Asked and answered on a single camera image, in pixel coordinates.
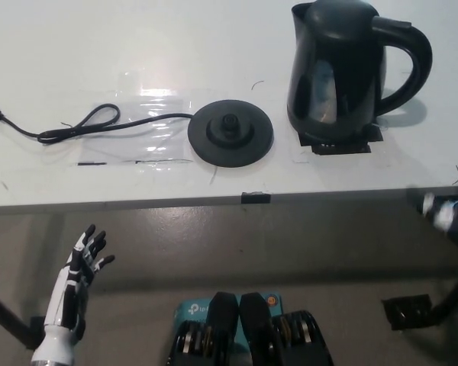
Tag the teal tp-link box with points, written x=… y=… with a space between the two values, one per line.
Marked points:
x=191 y=309

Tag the short black tape strip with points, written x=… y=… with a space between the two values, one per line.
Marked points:
x=91 y=163

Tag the black electric kettle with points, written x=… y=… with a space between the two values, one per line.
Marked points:
x=336 y=65

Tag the black table leg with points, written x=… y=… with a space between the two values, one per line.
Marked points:
x=4 y=309
x=408 y=310

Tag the black tape square patch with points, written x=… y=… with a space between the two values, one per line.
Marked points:
x=339 y=149

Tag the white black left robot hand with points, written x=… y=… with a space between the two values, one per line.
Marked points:
x=68 y=286

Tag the round black kettle base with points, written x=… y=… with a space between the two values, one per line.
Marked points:
x=229 y=148

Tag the clear plastic film sheet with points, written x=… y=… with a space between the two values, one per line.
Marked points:
x=107 y=150

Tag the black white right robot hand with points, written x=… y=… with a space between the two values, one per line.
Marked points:
x=446 y=215

